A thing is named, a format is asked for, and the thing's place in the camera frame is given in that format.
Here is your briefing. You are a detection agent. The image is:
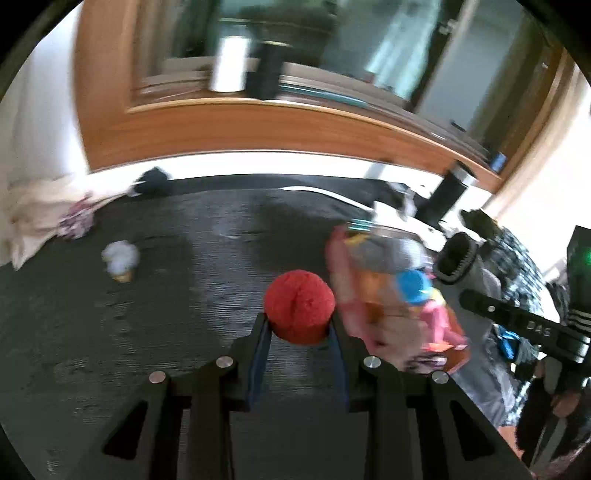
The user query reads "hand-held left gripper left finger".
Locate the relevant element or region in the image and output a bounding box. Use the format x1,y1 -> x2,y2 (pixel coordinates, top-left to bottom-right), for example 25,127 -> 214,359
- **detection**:
90,313 -> 278,480

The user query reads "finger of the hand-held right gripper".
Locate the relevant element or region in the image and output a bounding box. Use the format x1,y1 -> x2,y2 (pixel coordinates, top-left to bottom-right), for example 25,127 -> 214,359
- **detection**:
459,289 -> 591,366

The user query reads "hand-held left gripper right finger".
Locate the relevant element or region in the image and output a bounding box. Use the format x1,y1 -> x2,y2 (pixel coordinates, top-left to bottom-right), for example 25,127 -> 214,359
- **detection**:
325,316 -> 532,480

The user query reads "red fuzzy ball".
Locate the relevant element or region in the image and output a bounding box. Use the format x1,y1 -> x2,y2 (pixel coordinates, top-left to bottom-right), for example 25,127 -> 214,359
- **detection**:
263,270 -> 336,345

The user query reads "black and white plaid cloth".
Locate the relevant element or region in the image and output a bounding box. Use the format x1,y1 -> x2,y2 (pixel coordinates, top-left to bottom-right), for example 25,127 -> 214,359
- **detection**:
480,225 -> 560,320

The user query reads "grey sock with black cuff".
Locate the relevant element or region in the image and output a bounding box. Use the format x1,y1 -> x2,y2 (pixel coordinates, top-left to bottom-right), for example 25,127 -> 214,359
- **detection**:
435,232 -> 519,429

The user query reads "clear container with colourful toys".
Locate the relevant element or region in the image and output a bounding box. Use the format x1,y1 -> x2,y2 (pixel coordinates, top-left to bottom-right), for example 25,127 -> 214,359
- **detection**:
325,220 -> 470,376

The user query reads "black flask with silver rim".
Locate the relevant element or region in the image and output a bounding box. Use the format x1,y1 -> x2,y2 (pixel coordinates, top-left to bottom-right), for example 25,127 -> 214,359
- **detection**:
418,161 -> 477,227

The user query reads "white crumpled cloth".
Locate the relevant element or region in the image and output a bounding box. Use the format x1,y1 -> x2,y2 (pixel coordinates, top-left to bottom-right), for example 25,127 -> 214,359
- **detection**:
369,184 -> 455,252

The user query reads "small white plush toy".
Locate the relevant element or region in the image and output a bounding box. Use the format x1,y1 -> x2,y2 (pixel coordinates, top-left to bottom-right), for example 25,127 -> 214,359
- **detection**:
102,241 -> 141,282

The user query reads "dark blue cloth bundle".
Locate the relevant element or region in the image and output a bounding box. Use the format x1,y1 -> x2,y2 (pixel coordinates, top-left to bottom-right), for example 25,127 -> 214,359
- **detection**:
129,167 -> 172,199

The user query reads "patterned pink cloth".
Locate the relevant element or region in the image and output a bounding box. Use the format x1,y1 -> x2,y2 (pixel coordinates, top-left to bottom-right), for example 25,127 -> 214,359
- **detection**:
57,196 -> 96,240

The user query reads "cream cloth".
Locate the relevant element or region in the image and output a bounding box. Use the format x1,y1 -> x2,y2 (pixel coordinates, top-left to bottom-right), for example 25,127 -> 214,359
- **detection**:
0,173 -> 136,271

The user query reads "black cylinder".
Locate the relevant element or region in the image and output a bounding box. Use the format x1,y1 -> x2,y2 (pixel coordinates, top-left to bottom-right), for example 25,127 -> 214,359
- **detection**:
248,42 -> 286,101

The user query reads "white cylinder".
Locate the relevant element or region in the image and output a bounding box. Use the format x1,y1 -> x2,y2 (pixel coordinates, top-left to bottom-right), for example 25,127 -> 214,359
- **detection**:
210,36 -> 253,93

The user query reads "white cable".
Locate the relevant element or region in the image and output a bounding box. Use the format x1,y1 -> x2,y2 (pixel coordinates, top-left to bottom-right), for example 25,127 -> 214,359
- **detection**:
281,185 -> 376,209

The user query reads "wooden window frame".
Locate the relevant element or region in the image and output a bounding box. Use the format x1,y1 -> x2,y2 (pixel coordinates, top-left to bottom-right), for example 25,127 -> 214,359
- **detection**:
74,0 -> 575,195

